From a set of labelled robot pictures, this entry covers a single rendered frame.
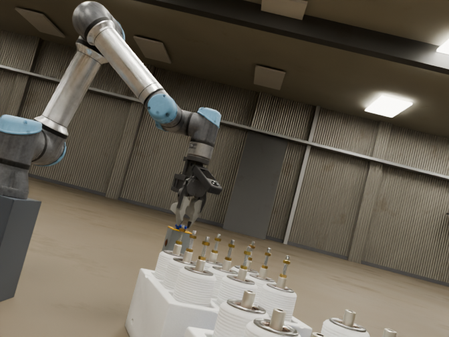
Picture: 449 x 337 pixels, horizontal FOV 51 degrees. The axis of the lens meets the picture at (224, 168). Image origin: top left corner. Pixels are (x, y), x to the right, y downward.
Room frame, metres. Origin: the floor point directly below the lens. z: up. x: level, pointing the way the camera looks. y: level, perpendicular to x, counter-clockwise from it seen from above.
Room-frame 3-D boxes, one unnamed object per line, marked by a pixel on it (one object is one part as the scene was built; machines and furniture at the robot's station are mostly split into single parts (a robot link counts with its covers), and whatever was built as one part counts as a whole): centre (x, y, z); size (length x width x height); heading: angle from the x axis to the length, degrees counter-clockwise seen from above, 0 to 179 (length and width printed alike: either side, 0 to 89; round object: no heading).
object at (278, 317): (0.78, -0.15, 0.26); 0.02 x 0.02 x 0.03
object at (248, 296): (0.89, -0.10, 0.26); 0.02 x 0.02 x 0.03
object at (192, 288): (1.19, 0.00, 0.16); 0.10 x 0.10 x 0.18
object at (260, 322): (0.78, -0.15, 0.25); 0.08 x 0.08 x 0.01
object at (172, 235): (1.59, 0.09, 0.16); 0.07 x 0.07 x 0.31; 19
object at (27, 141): (1.39, 0.61, 0.47); 0.13 x 0.12 x 0.14; 171
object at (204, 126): (1.43, 0.09, 0.65); 0.09 x 0.08 x 0.11; 81
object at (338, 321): (0.98, -0.32, 0.25); 0.08 x 0.08 x 0.01
